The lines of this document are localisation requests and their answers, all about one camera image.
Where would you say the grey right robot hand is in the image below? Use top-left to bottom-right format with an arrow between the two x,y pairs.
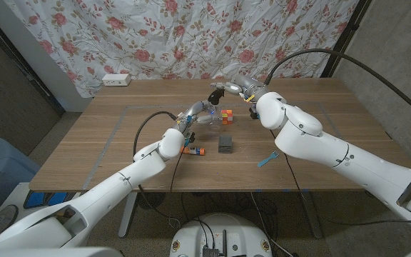
210,73 -> 269,103

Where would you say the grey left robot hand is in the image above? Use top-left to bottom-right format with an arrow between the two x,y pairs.
176,99 -> 224,132

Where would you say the clear plastic spray bottle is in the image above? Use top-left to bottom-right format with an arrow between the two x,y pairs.
201,103 -> 225,126

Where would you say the black trigger sprayer head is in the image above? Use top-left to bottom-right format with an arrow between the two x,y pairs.
207,89 -> 225,106

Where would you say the orange yellow red cube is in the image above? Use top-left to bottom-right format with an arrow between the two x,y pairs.
220,109 -> 234,126

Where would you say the orange glue stick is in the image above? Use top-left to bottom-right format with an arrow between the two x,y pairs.
181,146 -> 206,156

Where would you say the dark grey cube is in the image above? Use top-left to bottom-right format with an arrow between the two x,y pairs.
218,134 -> 233,154

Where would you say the blue plastic fork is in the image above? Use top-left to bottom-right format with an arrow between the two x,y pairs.
257,151 -> 280,168

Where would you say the floral print backdrop cloth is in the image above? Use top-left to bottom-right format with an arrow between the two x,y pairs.
4,0 -> 360,98

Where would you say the white power strip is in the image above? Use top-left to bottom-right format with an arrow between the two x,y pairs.
101,73 -> 132,87

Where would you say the round black floor fan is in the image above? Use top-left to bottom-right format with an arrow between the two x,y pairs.
136,192 -> 166,211

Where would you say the black backdrop stand pole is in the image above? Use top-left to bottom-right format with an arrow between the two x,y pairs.
320,0 -> 373,79

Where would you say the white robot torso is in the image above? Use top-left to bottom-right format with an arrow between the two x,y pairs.
169,213 -> 273,257

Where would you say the white table leg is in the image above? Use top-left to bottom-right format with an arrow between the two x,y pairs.
300,191 -> 324,239
118,192 -> 138,238

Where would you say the grey shoe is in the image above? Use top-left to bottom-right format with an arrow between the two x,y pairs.
0,203 -> 19,233

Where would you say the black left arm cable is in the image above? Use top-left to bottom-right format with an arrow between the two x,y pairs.
133,111 -> 181,229

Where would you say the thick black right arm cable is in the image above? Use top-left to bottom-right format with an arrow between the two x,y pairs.
264,48 -> 411,124

